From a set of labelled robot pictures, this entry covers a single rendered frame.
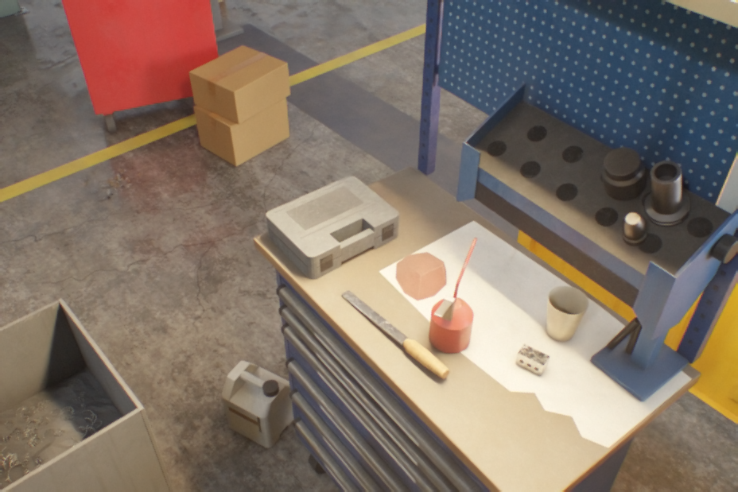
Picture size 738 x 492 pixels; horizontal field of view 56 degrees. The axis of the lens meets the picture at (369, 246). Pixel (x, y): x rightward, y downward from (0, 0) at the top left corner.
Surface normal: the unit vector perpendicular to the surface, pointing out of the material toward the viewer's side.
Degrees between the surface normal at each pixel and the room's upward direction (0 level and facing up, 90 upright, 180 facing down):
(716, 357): 90
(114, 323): 0
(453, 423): 0
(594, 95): 90
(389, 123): 0
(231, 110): 90
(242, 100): 90
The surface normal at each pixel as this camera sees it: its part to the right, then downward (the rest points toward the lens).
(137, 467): 0.66, 0.51
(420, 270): -0.13, -0.83
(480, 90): -0.80, 0.40
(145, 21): 0.37, 0.62
